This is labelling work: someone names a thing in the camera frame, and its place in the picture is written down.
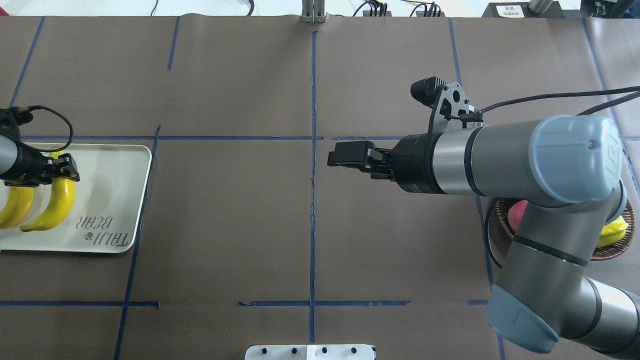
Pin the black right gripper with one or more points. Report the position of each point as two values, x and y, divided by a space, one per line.
413 164

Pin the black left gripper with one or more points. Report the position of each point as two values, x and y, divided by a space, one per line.
28 164

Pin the yellow banana curved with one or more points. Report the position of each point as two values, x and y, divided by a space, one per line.
60 203

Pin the yellow banana with dark tip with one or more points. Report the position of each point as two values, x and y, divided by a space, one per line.
18 204

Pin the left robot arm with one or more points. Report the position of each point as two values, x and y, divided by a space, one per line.
24 167

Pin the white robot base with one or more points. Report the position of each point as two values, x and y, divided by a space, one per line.
349 351

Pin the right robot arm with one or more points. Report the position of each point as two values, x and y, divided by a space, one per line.
568 169

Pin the brown wicker basket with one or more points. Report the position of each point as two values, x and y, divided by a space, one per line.
500 235

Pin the white bear tray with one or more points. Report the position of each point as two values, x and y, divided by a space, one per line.
107 204

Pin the black power strip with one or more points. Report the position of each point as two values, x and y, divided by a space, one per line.
397 8

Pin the red apple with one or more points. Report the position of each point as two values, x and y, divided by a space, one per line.
515 214

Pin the black box with label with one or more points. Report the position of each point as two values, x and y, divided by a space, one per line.
540 9

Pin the yellow star fruit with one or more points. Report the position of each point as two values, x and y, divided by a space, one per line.
612 232

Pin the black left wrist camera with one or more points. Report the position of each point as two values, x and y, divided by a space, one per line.
11 119

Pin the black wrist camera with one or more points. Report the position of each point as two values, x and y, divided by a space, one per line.
11 119
450 107

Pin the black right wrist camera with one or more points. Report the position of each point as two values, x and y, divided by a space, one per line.
450 107

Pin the grey metal post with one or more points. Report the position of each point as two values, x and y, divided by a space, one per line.
313 11

